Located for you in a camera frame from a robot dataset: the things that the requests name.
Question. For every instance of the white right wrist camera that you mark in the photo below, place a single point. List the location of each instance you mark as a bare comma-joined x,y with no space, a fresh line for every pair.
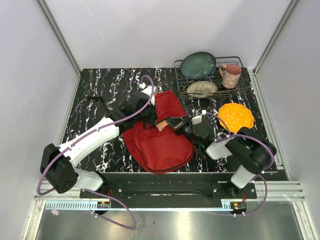
197,118

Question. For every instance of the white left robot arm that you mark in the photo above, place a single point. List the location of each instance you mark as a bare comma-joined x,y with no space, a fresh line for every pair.
59,163

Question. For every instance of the aluminium frame rail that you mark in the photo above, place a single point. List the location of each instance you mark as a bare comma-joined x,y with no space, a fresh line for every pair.
58,34

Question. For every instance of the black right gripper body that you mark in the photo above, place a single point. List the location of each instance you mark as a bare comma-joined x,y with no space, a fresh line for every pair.
186,129

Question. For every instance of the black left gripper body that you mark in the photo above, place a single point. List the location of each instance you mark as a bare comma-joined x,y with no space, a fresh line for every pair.
147,117

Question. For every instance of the speckled cream plate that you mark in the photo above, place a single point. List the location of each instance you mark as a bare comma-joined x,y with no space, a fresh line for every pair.
202,89

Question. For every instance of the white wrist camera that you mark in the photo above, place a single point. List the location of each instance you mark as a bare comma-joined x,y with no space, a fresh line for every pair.
149,90
197,118

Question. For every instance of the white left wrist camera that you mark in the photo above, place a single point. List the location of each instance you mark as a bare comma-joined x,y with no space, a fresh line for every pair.
149,90

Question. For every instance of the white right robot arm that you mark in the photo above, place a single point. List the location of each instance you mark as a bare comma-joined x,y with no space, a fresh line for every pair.
253,152

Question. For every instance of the teal glazed plate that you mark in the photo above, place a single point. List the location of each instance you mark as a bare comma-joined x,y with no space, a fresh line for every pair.
198,65

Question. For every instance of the grey wire dish rack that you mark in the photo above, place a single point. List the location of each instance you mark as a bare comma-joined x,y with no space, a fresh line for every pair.
183,83

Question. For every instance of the red student backpack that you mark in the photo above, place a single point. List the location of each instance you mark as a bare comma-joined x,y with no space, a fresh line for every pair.
160,151

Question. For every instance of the yellow polka dot plate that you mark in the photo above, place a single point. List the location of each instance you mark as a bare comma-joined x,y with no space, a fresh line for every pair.
235,116

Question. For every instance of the pink patterned mug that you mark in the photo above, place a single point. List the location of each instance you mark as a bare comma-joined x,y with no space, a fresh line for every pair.
230,75

